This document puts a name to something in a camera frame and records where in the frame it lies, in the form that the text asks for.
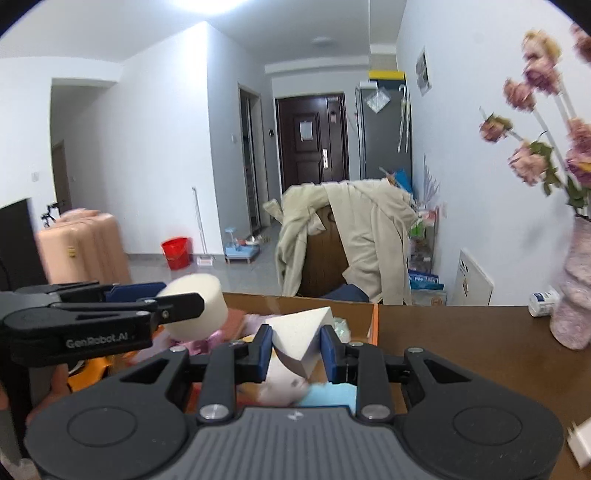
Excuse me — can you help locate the grey refrigerator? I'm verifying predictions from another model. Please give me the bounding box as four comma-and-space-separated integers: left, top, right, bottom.
355, 83, 413, 182

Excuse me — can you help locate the blue carton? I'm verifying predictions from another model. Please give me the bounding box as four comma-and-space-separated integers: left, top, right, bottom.
409, 272, 440, 292

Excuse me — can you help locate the dark brown entrance door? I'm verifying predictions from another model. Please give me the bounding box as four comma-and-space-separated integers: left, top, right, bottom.
276, 93, 350, 191

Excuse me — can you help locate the pink suitcase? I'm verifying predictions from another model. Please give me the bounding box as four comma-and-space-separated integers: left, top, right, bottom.
36, 209, 133, 288

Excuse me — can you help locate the brown wooden chair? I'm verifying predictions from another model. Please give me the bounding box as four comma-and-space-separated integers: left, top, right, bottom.
299, 205, 370, 298

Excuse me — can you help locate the interior side door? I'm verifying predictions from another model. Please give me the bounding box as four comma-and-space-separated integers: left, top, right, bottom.
239, 83, 271, 228

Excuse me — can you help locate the cluttered storage rack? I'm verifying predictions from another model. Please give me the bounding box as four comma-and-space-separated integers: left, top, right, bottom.
409, 203, 447, 306

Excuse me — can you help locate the pink textured vase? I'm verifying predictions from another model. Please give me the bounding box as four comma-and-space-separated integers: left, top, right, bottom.
549, 216, 591, 352

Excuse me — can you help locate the person's left hand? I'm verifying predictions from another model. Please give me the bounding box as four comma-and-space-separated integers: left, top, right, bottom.
27, 364, 74, 426

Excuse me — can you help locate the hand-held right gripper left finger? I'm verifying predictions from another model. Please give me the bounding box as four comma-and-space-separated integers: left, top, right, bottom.
121, 324, 272, 424

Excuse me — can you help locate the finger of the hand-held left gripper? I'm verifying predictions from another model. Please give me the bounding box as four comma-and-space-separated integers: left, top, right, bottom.
14, 281, 168, 305
134, 292, 206, 329

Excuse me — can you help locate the red bucket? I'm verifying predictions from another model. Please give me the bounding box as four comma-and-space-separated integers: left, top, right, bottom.
161, 237, 192, 271

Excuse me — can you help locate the white pill bottle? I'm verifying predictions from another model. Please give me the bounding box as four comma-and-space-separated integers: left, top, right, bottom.
529, 286, 562, 318

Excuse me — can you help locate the beige coat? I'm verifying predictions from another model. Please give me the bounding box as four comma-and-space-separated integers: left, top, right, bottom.
263, 181, 417, 306

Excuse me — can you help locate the clear umbrella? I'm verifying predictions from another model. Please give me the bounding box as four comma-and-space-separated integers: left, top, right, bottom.
398, 84, 412, 153

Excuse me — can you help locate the white board panel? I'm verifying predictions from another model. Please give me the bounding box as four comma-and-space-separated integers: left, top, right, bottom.
455, 249, 495, 306

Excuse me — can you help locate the blue low stand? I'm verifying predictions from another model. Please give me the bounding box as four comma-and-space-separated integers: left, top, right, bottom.
224, 226, 262, 265

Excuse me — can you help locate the orange-edged cardboard box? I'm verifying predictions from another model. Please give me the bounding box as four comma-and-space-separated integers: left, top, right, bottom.
185, 292, 380, 411

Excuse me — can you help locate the pink satin scrunchie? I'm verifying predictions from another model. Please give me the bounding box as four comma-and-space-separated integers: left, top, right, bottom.
182, 330, 227, 356

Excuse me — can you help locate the bunch of dried pink roses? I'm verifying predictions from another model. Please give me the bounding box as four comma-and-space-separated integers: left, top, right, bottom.
478, 23, 591, 219

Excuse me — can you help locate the black paper bag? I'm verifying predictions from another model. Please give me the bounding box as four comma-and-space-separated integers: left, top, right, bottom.
0, 198, 48, 292

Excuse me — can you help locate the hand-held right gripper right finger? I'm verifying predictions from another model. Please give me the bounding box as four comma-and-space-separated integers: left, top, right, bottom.
321, 324, 476, 423

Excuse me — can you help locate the white charger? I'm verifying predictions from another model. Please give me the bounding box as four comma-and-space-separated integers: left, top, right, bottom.
566, 421, 591, 468

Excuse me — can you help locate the white cylinder sponge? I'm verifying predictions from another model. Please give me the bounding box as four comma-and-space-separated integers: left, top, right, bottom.
157, 273, 229, 342

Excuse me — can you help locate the wall electrical panel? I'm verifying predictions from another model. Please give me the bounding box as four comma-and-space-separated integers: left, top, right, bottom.
416, 46, 433, 97

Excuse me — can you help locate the white triangular sponge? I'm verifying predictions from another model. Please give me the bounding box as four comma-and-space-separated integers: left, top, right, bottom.
263, 307, 334, 376

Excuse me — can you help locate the white-handled mop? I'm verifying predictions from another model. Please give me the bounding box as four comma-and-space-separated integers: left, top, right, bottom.
191, 186, 214, 267

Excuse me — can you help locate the dark blue seat cushion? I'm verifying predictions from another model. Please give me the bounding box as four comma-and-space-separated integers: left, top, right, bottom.
322, 283, 371, 304

